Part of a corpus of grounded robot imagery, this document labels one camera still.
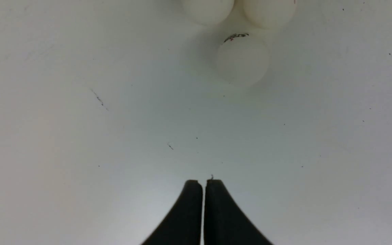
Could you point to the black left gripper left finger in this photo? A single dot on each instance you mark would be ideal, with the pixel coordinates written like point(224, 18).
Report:
point(182, 224)

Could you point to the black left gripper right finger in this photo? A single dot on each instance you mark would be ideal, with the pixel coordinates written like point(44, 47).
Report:
point(224, 222)

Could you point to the white ping-pong ball with logo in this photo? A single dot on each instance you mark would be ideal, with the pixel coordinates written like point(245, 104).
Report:
point(269, 14)

